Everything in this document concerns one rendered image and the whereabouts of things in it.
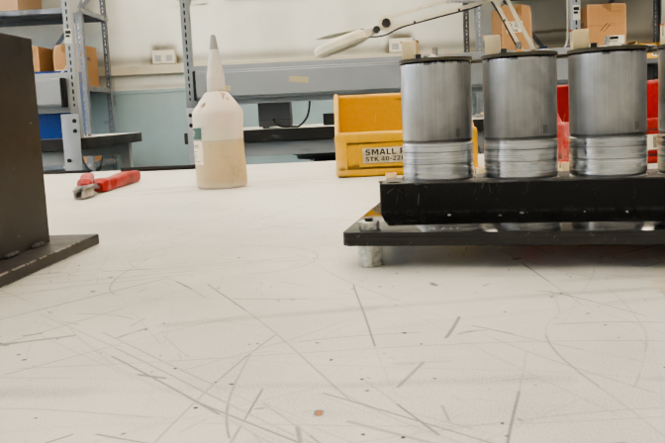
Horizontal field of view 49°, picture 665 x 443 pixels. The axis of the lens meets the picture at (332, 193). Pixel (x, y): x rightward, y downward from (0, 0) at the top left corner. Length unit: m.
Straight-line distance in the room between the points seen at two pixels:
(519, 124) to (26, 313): 0.16
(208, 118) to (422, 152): 0.25
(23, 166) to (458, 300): 0.16
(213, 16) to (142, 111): 0.75
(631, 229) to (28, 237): 0.19
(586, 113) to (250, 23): 4.50
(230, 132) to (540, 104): 0.27
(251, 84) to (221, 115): 2.07
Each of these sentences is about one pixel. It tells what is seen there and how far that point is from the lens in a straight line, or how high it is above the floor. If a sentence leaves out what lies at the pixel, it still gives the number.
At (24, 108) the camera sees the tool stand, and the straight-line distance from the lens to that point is 0.27.
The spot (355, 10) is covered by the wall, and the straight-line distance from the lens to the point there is 4.69.
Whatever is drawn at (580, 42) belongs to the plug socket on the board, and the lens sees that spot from 0.25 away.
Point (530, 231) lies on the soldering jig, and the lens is 0.21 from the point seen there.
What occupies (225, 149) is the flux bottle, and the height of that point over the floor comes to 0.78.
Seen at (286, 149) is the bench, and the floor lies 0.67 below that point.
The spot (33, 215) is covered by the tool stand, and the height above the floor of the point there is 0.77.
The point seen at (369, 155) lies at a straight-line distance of 0.51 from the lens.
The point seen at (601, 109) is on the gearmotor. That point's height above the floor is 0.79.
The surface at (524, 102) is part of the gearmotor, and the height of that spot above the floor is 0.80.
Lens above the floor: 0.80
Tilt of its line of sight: 6 degrees down
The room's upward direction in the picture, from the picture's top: 3 degrees counter-clockwise
